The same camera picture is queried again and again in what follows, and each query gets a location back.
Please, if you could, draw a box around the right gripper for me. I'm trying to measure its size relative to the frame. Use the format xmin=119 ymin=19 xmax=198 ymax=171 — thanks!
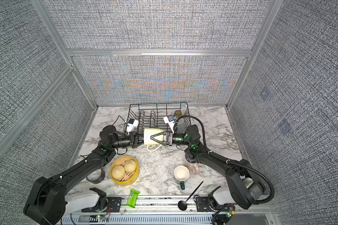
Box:
xmin=152 ymin=131 xmax=193 ymax=149

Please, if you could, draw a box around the light green mug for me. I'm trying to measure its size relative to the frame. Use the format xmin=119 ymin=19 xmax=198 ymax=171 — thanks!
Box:
xmin=144 ymin=128 xmax=166 ymax=152

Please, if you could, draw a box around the black wire dish rack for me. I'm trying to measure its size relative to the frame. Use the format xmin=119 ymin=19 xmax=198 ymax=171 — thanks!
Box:
xmin=127 ymin=102 xmax=190 ymax=134

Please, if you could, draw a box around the grey mug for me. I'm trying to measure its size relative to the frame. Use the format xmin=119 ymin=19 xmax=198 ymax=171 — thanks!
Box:
xmin=176 ymin=118 xmax=186 ymax=134

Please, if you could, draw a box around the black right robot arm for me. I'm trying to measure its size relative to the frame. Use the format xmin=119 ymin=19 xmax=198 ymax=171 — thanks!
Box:
xmin=144 ymin=125 xmax=265 ymax=210

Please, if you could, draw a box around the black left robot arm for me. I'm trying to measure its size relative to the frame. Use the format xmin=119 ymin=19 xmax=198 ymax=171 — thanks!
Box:
xmin=23 ymin=125 xmax=144 ymax=225

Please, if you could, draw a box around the steamed bun right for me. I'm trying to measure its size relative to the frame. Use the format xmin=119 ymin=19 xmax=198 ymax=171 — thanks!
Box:
xmin=124 ymin=159 xmax=137 ymax=173

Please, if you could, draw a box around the steamed bun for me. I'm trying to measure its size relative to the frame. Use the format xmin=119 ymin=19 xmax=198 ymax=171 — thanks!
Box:
xmin=124 ymin=159 xmax=137 ymax=173
xmin=111 ymin=165 xmax=126 ymax=181

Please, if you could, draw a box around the steamed bun left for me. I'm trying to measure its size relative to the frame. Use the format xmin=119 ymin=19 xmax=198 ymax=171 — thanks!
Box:
xmin=111 ymin=165 xmax=126 ymax=181

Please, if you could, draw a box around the pink iridescent mug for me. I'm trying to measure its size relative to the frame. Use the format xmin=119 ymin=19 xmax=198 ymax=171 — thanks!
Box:
xmin=184 ymin=155 xmax=200 ymax=175

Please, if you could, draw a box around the dark green mug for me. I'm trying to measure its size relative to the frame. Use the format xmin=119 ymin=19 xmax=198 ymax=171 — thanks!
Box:
xmin=174 ymin=166 xmax=190 ymax=190

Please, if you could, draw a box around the grey tape roll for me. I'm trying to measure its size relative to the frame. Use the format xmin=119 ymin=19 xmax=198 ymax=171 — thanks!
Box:
xmin=86 ymin=167 xmax=106 ymax=184

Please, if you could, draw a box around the green snack packet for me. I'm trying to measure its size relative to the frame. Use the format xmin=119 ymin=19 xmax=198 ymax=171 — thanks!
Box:
xmin=125 ymin=189 xmax=140 ymax=208

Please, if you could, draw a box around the black ladle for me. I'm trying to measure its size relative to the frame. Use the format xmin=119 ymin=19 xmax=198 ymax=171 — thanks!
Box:
xmin=177 ymin=181 xmax=204 ymax=211

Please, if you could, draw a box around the small circuit board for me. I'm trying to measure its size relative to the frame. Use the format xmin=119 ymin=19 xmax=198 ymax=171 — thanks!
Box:
xmin=223 ymin=208 xmax=235 ymax=224

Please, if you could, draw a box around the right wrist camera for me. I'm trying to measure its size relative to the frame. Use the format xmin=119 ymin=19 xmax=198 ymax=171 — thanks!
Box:
xmin=163 ymin=115 xmax=177 ymax=133

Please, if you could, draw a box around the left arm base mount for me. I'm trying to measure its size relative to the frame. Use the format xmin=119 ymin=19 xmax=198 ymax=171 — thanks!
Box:
xmin=64 ymin=187 xmax=122 ymax=215

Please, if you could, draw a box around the aluminium front rail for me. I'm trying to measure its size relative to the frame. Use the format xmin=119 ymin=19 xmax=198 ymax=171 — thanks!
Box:
xmin=59 ymin=195 xmax=281 ymax=225

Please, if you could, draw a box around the black corrugated cable conduit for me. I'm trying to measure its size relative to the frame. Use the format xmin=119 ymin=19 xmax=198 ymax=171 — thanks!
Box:
xmin=177 ymin=115 xmax=275 ymax=205

